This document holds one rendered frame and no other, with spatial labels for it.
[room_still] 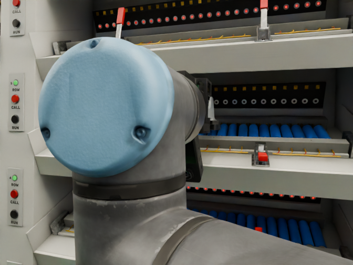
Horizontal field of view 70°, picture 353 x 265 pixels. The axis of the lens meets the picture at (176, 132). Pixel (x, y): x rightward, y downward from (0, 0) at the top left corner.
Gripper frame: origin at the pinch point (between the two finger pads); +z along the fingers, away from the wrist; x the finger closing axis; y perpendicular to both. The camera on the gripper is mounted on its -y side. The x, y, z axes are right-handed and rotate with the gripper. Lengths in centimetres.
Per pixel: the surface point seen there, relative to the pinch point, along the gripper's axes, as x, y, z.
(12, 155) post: 39.0, -6.5, -8.3
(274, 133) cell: -14.1, -1.4, 0.5
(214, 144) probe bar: -3.4, -3.5, -3.5
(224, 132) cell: -4.7, -1.3, 0.9
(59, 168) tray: 27.9, -8.9, -7.4
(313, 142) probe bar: -19.8, -2.6, -3.8
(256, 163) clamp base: -10.7, -6.0, -7.1
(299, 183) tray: -17.1, -8.7, -7.5
